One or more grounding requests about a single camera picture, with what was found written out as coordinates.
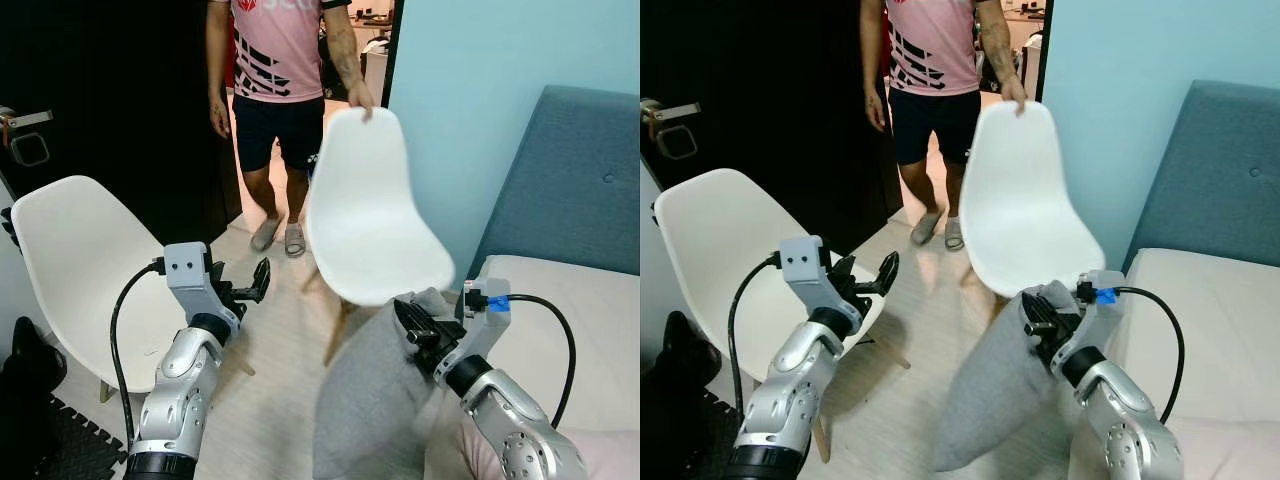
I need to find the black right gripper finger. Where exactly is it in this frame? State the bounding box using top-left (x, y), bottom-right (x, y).
top-left (1020, 289), bottom-right (1063, 339)
top-left (393, 297), bottom-right (441, 350)

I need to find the grey pillow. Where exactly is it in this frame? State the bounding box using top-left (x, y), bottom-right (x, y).
top-left (312, 287), bottom-right (463, 480)
top-left (930, 280), bottom-right (1077, 474)

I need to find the white shell chair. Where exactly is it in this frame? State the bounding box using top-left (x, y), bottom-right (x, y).
top-left (302, 106), bottom-right (457, 367)
top-left (653, 167), bottom-right (887, 463)
top-left (10, 175), bottom-right (257, 404)
top-left (960, 100), bottom-right (1107, 303)

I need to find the black foam floor mat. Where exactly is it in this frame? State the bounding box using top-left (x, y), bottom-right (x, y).
top-left (700, 390), bottom-right (749, 480)
top-left (30, 395), bottom-right (133, 480)

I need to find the black bag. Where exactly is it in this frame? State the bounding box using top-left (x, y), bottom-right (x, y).
top-left (640, 310), bottom-right (727, 480)
top-left (0, 317), bottom-right (69, 480)

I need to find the teal sofa cream seat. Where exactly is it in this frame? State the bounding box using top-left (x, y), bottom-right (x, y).
top-left (1065, 80), bottom-right (1280, 480)
top-left (455, 85), bottom-right (641, 480)

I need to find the man in pink shirt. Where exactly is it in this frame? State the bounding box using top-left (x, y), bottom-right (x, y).
top-left (205, 0), bottom-right (377, 258)
top-left (860, 0), bottom-right (1031, 252)

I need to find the black door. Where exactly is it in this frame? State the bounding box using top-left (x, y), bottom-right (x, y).
top-left (0, 0), bottom-right (242, 247)
top-left (640, 0), bottom-right (893, 253)

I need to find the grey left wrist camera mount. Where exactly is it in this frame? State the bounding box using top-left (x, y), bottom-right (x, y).
top-left (778, 235), bottom-right (853, 317)
top-left (162, 241), bottom-right (241, 323)

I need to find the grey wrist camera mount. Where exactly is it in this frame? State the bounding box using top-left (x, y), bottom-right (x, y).
top-left (162, 241), bottom-right (241, 323)
top-left (1077, 269), bottom-right (1127, 353)
top-left (458, 279), bottom-right (513, 363)
top-left (778, 235), bottom-right (853, 317)

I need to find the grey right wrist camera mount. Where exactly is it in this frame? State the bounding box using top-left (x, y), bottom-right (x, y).
top-left (458, 279), bottom-right (513, 363)
top-left (1077, 269), bottom-right (1127, 353)

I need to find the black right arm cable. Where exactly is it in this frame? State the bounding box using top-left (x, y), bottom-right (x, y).
top-left (1114, 286), bottom-right (1187, 427)
top-left (505, 293), bottom-right (579, 431)

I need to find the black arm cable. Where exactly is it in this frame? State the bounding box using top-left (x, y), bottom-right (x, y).
top-left (505, 293), bottom-right (579, 431)
top-left (109, 258), bottom-right (167, 448)
top-left (1114, 286), bottom-right (1187, 427)
top-left (727, 254), bottom-right (782, 423)

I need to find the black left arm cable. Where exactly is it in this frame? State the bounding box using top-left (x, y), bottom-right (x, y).
top-left (727, 254), bottom-right (782, 423)
top-left (109, 258), bottom-right (167, 448)

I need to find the silver door handle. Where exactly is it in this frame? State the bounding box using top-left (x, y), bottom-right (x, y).
top-left (0, 106), bottom-right (54, 167)
top-left (640, 97), bottom-right (702, 161)

